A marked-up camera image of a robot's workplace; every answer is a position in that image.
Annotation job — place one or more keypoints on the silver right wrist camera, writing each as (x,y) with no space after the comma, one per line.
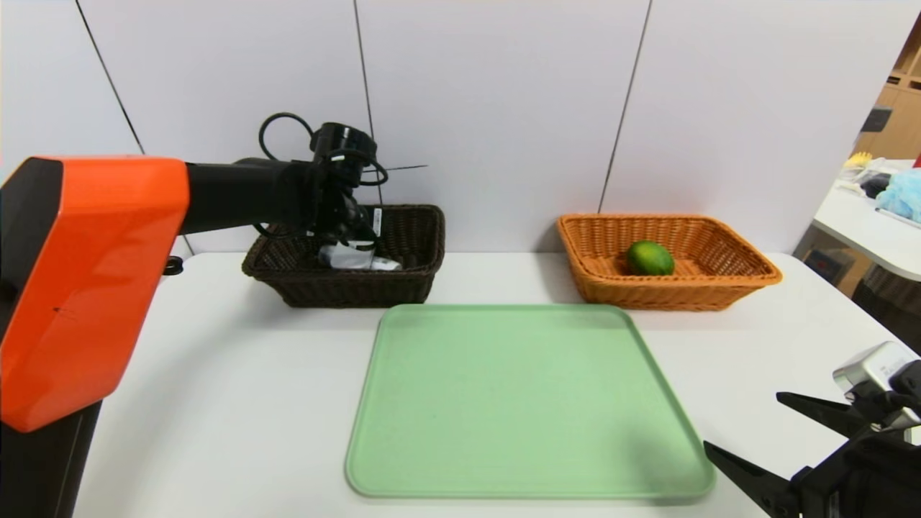
(874,374)

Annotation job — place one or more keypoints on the orange and black left arm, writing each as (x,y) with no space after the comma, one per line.
(86,273)

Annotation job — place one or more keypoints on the small yellow object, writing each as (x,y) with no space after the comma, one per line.
(856,162)

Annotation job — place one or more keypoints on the dark brown bin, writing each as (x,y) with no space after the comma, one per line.
(892,309)

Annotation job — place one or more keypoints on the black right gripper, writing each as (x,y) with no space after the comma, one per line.
(829,480)

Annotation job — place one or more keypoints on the white side table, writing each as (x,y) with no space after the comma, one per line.
(863,230)

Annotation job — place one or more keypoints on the dark brown wicker basket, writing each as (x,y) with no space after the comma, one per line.
(360,288)

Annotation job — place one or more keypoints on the wooden shelf unit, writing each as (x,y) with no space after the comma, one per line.
(903,122)

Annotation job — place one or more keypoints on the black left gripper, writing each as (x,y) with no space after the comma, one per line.
(374,222)

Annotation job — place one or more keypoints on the wooden side table base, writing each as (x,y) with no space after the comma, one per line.
(827,266)

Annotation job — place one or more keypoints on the clear bottle with white contents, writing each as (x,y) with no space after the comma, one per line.
(381,264)

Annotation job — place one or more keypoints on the light green plastic tray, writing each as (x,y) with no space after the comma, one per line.
(532,417)

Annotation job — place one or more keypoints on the light blue fluffy cloth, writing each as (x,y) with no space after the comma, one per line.
(903,198)

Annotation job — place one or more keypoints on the orange wicker basket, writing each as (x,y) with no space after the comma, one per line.
(647,295)

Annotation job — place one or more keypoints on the small black object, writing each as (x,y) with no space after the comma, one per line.
(873,187)

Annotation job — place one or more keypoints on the green lime fruit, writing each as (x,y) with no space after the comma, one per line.
(650,257)

